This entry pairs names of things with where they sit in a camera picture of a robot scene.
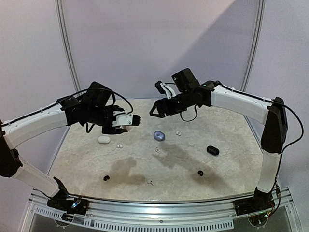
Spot white oblong charging case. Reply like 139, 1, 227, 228
98, 136, 111, 144

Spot blue earbud charging case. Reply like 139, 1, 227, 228
153, 130, 166, 142

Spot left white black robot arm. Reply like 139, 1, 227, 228
0, 82, 134, 210

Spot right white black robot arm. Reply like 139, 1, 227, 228
149, 68, 288, 211

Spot black earbud charging case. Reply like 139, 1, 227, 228
206, 145, 220, 156

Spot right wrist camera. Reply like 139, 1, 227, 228
154, 81, 176, 100

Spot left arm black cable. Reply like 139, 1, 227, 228
0, 88, 135, 133

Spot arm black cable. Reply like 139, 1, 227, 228
0, 88, 135, 133
160, 81, 305, 191

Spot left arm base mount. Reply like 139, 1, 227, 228
47, 193, 90, 215

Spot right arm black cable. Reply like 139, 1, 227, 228
160, 81, 305, 191

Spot aluminium front rail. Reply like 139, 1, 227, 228
20, 188, 302, 232

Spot left aluminium corner post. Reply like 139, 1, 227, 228
55, 0, 81, 91

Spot aluminium corner post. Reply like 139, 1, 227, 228
55, 0, 81, 91
240, 0, 265, 91

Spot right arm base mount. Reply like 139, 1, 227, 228
233, 190, 275, 216

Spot right aluminium corner post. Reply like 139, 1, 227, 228
240, 0, 265, 91

